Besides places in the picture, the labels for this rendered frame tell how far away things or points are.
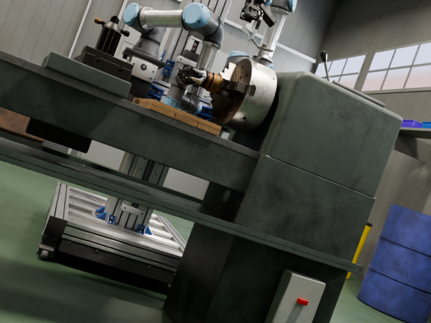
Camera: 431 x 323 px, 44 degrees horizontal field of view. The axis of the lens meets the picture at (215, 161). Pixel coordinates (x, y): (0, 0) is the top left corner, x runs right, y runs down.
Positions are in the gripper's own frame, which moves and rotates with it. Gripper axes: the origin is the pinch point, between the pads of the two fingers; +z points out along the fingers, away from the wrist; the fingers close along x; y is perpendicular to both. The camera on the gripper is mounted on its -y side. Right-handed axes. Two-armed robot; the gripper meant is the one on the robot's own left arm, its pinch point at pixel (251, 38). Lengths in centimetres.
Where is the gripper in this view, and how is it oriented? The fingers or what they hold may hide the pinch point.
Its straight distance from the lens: 248.7
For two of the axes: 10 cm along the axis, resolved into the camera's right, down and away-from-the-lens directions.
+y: -8.6, -3.4, -3.7
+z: -2.6, 9.3, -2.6
